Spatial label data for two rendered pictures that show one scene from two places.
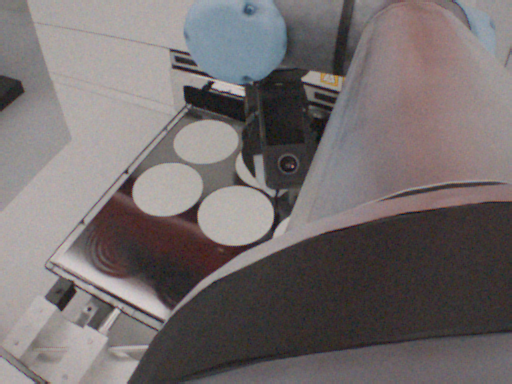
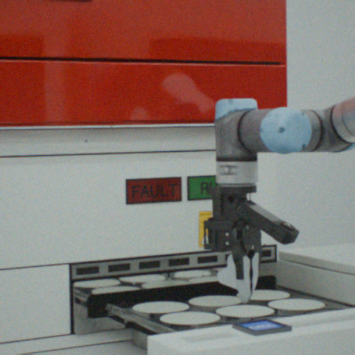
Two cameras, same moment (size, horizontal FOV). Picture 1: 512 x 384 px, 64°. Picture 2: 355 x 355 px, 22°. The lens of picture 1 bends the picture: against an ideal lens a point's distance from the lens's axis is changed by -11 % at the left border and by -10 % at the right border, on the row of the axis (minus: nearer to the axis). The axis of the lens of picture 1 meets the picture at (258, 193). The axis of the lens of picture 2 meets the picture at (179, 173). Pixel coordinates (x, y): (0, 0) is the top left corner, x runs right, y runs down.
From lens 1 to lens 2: 1.44 m
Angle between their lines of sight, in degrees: 64
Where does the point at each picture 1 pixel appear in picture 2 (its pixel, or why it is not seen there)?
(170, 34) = (72, 247)
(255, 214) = (253, 308)
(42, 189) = not seen: outside the picture
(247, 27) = (304, 120)
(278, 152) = (279, 222)
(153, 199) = (194, 321)
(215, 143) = (168, 306)
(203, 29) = (290, 124)
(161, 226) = (224, 322)
